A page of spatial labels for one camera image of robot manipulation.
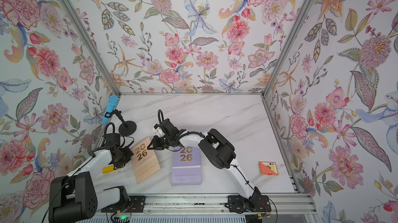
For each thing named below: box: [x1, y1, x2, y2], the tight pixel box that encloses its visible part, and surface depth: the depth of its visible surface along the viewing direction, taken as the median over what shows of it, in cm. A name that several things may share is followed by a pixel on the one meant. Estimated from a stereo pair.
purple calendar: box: [171, 145, 202, 186], surface depth 82 cm
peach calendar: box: [130, 136, 161, 185], surface depth 85 cm
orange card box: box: [258, 161, 279, 176], surface depth 85 cm
